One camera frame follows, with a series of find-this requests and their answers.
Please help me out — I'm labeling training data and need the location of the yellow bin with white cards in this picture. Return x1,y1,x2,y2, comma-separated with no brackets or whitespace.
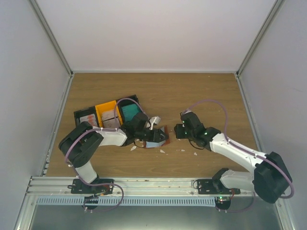
95,100,122,128

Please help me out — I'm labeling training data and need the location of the left aluminium corner post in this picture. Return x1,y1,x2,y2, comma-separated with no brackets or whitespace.
28,0,73,78

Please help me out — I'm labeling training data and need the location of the black bin with red cards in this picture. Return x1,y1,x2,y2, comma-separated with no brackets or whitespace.
73,106,100,127

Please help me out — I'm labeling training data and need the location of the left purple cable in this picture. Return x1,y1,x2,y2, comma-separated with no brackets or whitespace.
64,98,147,213

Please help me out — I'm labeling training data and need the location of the brown leather card holder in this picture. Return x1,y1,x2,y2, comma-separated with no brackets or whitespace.
144,125,171,149

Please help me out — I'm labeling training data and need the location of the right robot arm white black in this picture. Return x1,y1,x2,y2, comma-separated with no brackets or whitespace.
175,110,294,204

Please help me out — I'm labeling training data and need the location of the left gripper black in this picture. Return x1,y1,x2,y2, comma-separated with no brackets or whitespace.
136,128,169,143

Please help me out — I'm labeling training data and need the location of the right aluminium corner post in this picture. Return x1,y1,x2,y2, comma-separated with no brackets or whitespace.
236,0,285,78

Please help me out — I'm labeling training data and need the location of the grey slotted cable duct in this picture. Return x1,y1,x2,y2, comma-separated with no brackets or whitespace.
36,196,215,207

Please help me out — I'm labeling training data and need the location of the aluminium front rail frame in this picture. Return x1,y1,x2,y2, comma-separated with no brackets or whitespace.
15,177,296,230

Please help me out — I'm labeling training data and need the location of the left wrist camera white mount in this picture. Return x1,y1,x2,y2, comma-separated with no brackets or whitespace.
149,116,161,130

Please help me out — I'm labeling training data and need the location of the black bin with teal cards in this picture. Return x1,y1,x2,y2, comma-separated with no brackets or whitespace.
116,99,142,125

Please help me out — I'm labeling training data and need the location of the red white card stack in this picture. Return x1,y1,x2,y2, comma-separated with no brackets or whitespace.
79,114,98,127

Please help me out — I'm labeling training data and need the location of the aluminium corner post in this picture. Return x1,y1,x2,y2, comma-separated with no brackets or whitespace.
236,0,285,78
28,0,73,78

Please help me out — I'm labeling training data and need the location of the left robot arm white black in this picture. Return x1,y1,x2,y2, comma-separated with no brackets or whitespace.
59,112,168,194

